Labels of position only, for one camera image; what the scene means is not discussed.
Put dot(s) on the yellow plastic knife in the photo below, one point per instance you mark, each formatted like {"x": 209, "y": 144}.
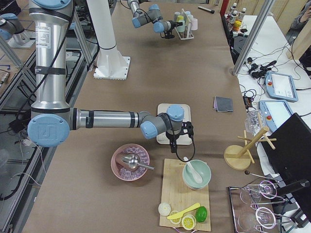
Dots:
{"x": 181, "y": 213}

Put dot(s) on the lemon slice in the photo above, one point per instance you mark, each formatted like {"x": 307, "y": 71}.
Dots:
{"x": 188, "y": 222}

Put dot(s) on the far teach pendant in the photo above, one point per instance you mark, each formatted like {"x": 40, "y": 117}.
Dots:
{"x": 280, "y": 86}

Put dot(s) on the green lime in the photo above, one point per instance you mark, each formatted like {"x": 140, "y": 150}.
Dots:
{"x": 201, "y": 214}

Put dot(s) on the black framed tray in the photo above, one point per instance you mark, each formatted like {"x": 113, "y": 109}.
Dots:
{"x": 237, "y": 206}

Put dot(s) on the aluminium frame post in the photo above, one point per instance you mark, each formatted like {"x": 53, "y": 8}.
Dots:
{"x": 261, "y": 17}

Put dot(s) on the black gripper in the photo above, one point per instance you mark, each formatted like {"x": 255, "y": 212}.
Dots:
{"x": 174, "y": 24}
{"x": 173, "y": 137}

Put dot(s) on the clear glass cup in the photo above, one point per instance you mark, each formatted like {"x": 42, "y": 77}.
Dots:
{"x": 252, "y": 124}

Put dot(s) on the green plastic cup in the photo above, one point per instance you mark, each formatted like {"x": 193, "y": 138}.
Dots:
{"x": 180, "y": 28}

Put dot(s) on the near teach pendant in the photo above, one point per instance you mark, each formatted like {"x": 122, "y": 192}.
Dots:
{"x": 275, "y": 112}

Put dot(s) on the black monitor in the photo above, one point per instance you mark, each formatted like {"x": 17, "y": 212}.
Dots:
{"x": 291, "y": 158}

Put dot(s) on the bamboo cutting board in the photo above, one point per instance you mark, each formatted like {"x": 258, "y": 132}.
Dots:
{"x": 179, "y": 196}

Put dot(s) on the grey plastic cup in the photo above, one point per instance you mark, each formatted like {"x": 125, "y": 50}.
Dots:
{"x": 176, "y": 14}

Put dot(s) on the teach pendant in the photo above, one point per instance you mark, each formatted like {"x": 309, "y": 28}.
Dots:
{"x": 280, "y": 86}
{"x": 275, "y": 112}

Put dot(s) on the cream plastic cup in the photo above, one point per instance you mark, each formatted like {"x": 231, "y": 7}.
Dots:
{"x": 190, "y": 17}

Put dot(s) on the white plastic spoon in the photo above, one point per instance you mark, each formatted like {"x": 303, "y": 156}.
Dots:
{"x": 197, "y": 177}

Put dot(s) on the white wire cup rack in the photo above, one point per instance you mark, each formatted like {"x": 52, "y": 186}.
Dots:
{"x": 187, "y": 34}

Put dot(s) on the white rabbit tray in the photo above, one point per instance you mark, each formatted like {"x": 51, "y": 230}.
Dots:
{"x": 162, "y": 108}

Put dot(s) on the yellow plastic cup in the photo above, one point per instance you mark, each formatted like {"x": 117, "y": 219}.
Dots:
{"x": 179, "y": 18}

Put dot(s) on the wooden mug tree stand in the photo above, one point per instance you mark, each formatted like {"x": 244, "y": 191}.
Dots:
{"x": 240, "y": 158}

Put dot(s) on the wire glass rack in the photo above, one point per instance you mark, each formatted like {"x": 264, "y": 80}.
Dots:
{"x": 261, "y": 218}

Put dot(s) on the folded grey cloth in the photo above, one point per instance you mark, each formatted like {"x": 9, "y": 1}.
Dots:
{"x": 222, "y": 104}

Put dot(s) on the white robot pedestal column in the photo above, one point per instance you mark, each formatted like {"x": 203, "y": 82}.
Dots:
{"x": 101, "y": 19}

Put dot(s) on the pink bowl with ice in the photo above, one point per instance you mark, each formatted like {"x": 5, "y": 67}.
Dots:
{"x": 124, "y": 174}

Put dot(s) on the pink plastic cup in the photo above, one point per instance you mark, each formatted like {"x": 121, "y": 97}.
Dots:
{"x": 194, "y": 24}

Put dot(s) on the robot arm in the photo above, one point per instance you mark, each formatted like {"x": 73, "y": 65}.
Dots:
{"x": 51, "y": 116}
{"x": 153, "y": 15}

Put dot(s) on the metal scoop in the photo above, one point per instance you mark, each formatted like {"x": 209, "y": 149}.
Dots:
{"x": 131, "y": 161}

